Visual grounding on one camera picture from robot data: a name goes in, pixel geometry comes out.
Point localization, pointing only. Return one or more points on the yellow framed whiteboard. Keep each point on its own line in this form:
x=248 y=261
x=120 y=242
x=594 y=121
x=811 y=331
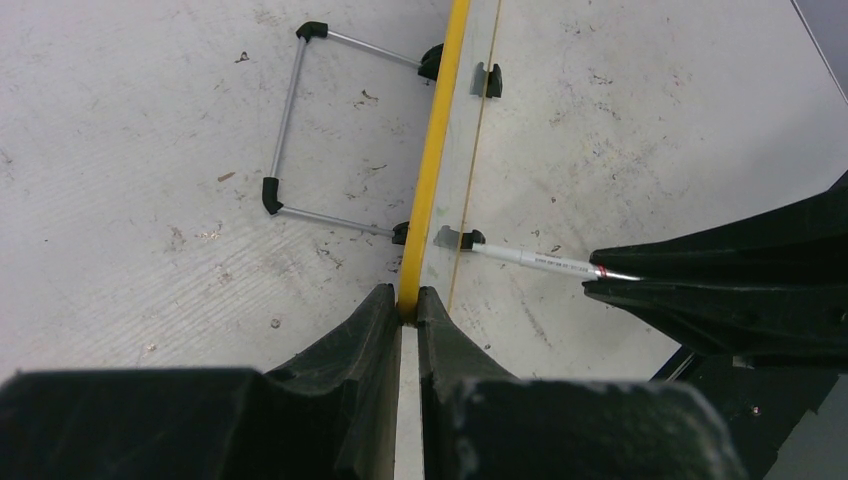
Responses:
x=430 y=152

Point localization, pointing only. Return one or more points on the white green marker pen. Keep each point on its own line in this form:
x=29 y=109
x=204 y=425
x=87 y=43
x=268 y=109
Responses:
x=547 y=262

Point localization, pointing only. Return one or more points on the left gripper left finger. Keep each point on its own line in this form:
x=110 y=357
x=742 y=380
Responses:
x=183 y=423

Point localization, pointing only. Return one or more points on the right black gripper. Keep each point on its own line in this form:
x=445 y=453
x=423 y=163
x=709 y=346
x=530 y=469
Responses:
x=767 y=326

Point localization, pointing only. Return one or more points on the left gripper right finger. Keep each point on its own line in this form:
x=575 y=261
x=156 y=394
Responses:
x=482 y=422

